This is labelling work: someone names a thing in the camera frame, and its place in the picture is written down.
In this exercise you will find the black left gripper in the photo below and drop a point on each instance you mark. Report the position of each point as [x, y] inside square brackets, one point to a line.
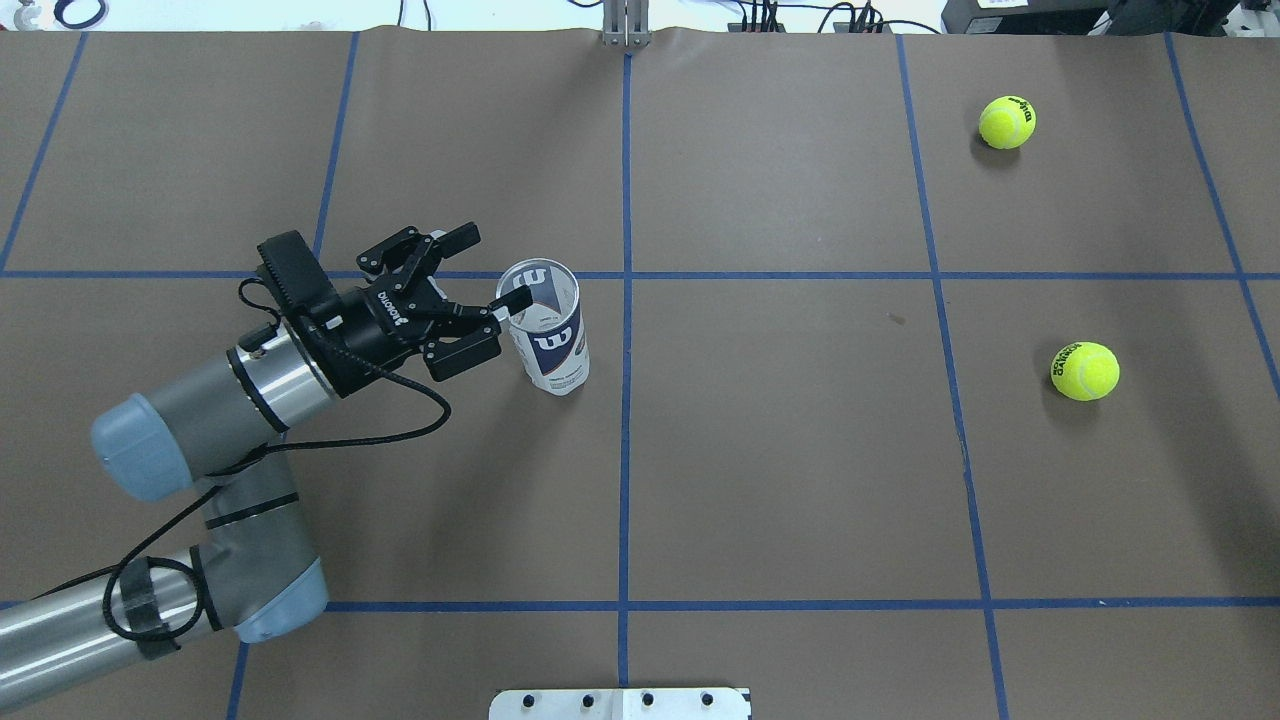
[368, 338]

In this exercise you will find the yellow tennis ball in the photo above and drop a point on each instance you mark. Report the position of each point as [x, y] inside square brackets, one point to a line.
[1007, 122]
[1084, 371]

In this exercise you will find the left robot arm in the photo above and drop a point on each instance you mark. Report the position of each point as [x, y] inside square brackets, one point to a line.
[240, 556]

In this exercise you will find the blue tape roll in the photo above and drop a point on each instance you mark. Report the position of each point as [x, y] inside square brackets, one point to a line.
[79, 15]

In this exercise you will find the brown paper table cover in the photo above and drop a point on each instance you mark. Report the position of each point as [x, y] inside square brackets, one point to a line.
[818, 454]

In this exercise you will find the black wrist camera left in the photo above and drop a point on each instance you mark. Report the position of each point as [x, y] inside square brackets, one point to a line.
[296, 280]

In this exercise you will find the aluminium frame post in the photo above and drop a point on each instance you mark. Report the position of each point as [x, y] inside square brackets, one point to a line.
[626, 23]

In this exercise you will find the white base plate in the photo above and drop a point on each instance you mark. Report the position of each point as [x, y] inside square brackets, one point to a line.
[623, 703]

